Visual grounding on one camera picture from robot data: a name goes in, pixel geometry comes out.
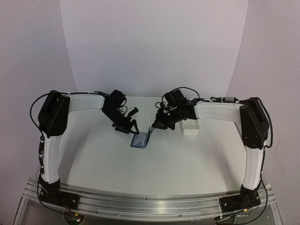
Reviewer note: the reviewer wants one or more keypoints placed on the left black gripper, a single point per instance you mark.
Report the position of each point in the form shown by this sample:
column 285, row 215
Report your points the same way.
column 123, row 125

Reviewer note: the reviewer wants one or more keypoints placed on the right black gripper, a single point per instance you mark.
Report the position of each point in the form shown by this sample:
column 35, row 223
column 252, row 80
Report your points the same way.
column 160, row 123

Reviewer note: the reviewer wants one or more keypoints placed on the silver credit card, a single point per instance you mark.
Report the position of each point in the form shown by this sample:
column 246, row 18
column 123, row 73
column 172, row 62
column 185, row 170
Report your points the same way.
column 139, row 140

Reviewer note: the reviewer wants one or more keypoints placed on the blue card holder wallet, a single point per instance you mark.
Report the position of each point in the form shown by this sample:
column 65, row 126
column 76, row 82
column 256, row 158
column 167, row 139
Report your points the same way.
column 150, row 130

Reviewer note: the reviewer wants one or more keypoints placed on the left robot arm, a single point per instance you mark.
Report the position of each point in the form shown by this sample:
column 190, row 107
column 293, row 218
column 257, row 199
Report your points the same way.
column 52, row 123

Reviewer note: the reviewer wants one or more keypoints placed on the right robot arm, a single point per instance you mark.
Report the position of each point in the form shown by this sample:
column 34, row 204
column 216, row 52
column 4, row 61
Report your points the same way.
column 250, row 117

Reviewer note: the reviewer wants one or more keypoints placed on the white plastic tray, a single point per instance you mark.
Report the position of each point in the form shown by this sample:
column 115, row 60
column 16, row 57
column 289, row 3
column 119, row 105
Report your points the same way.
column 190, row 127

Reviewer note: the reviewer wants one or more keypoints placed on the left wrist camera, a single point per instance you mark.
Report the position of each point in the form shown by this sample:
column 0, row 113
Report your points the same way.
column 132, row 111

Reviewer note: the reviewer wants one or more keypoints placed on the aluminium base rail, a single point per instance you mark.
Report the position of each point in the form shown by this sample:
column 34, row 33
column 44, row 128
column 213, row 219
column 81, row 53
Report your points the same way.
column 149, row 208

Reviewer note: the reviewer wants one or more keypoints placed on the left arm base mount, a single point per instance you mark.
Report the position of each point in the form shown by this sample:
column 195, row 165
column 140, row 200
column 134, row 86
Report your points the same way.
column 51, row 193

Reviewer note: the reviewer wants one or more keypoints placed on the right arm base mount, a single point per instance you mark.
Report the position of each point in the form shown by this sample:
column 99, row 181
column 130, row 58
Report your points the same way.
column 246, row 199

